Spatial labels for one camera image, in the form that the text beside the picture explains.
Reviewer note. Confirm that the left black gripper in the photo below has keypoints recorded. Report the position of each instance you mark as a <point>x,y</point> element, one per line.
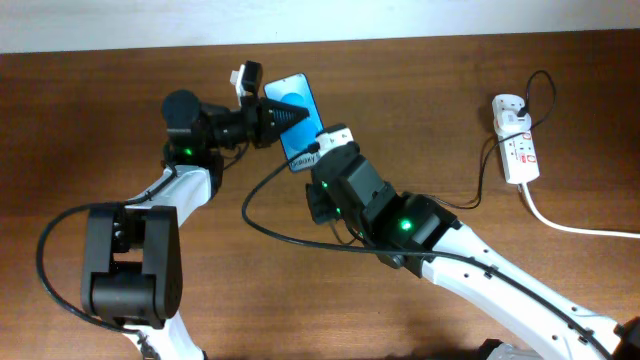
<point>269,131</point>

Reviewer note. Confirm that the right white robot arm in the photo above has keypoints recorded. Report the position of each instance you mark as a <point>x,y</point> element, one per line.
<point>414,232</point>

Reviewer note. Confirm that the white USB charger plug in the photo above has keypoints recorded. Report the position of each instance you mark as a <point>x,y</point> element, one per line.
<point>507,121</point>

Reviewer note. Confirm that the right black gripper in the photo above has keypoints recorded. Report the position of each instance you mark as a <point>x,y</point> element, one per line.
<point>324,199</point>

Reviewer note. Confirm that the white power strip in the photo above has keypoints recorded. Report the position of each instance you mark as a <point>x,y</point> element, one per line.
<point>520,163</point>

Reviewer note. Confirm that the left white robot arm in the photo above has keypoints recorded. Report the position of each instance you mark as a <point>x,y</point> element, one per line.
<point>132,273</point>

